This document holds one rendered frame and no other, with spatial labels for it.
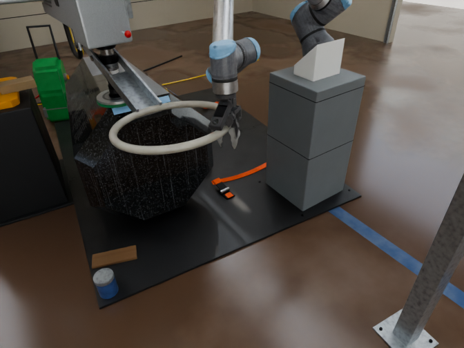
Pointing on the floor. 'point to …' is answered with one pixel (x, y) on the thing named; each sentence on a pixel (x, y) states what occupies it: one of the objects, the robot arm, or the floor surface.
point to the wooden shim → (114, 257)
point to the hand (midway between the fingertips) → (226, 146)
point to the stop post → (429, 282)
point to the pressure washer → (50, 82)
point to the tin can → (105, 283)
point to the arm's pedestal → (311, 134)
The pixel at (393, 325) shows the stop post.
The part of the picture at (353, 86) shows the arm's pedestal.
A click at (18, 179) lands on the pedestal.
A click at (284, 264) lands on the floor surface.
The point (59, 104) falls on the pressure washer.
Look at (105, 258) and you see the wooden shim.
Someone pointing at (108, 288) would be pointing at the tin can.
